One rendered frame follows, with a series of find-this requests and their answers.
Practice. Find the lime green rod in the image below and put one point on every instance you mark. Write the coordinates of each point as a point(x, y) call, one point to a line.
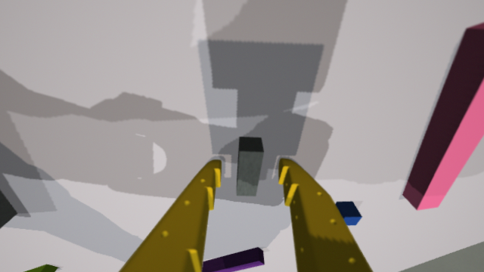
point(44, 268)

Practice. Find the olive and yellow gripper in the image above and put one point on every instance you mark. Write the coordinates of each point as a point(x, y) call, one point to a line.
point(322, 240)

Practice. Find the grey rod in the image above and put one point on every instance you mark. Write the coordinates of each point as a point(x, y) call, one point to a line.
point(250, 155)

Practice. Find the small blue cube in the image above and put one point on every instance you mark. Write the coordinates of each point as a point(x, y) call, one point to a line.
point(349, 212)

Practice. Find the pink rod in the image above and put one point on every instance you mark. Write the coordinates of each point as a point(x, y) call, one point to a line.
point(455, 128)

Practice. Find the purple rod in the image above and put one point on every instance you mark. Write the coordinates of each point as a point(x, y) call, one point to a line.
point(234, 262)

